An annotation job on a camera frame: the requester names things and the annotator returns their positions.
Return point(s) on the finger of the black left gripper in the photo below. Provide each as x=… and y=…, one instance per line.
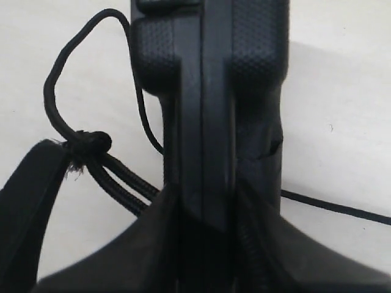
x=27, y=200

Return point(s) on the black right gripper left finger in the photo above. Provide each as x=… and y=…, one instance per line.
x=143, y=258

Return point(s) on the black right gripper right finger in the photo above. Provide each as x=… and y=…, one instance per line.
x=276, y=257

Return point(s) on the black plastic carry case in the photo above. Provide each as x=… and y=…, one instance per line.
x=218, y=68

